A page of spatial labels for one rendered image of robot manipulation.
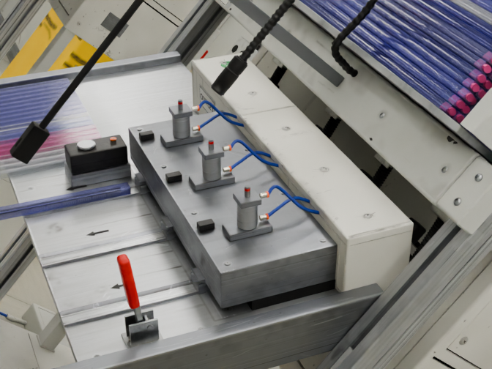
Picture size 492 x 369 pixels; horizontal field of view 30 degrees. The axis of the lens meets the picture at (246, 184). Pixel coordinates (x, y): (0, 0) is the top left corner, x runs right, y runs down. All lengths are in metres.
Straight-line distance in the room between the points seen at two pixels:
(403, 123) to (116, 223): 0.37
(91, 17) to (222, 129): 1.16
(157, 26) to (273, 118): 1.22
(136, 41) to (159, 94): 0.94
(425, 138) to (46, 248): 0.45
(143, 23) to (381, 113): 1.35
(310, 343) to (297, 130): 0.29
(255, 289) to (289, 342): 0.07
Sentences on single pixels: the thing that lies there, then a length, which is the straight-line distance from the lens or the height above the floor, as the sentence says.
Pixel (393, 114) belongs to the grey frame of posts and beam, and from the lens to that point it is 1.06.
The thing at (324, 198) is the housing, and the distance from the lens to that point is 1.02.
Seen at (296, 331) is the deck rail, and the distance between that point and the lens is 0.98.
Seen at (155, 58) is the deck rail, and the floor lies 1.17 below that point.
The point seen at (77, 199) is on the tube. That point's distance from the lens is 1.17.
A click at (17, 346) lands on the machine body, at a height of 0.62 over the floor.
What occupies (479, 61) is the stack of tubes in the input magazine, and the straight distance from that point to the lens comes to 0.99.
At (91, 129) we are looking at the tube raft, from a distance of 1.32.
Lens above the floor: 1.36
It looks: 10 degrees down
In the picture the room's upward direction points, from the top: 40 degrees clockwise
